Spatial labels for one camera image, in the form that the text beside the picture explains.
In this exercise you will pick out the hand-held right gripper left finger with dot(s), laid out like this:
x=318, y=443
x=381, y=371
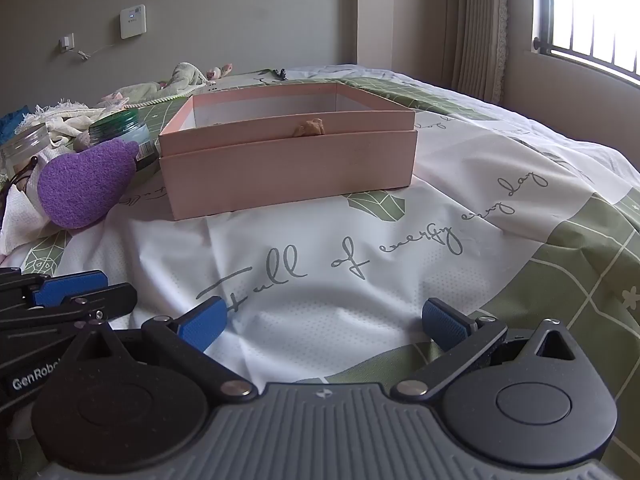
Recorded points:
x=202, y=322

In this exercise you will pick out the pale green plush towel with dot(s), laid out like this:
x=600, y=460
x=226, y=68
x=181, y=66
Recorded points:
x=185, y=77

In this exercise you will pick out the blue cloth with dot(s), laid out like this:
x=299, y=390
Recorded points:
x=12, y=122

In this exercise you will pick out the green white printed bed cover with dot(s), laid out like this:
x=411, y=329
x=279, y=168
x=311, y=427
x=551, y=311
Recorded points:
x=350, y=240

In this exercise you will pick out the clear glass jar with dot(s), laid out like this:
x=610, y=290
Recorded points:
x=25, y=150

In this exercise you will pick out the dark window grille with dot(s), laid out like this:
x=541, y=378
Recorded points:
x=590, y=52

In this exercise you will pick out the white wall plug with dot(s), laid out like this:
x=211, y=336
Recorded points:
x=66, y=42

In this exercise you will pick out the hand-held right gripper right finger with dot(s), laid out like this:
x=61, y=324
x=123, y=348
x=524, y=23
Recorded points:
x=442, y=322

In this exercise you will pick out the beige curtain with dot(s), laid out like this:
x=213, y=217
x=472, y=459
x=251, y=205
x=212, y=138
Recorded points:
x=475, y=25

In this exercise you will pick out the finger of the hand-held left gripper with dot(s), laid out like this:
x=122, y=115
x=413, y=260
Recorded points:
x=100, y=302
x=75, y=285

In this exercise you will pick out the pink cloth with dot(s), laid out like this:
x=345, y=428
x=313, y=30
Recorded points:
x=114, y=99

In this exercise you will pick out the purple teardrop sponge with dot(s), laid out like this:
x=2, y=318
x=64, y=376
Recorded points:
x=85, y=185

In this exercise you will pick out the white waffle towel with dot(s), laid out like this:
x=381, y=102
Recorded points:
x=25, y=225

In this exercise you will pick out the pink cardboard box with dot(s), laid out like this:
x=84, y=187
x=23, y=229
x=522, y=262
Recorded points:
x=285, y=170

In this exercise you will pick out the white fringed cloth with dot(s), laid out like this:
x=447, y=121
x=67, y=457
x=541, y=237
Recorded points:
x=65, y=120

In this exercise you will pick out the white wall thermostat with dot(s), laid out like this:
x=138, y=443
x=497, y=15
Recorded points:
x=132, y=21

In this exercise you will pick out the pink plush toy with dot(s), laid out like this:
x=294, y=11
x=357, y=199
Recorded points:
x=220, y=71

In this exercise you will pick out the green glass jar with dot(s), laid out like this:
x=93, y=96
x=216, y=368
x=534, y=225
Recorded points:
x=120, y=127

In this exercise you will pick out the small black object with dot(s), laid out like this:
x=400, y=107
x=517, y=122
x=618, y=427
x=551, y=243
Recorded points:
x=280, y=74

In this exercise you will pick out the small tan object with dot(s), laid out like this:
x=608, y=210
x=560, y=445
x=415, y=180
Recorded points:
x=307, y=127

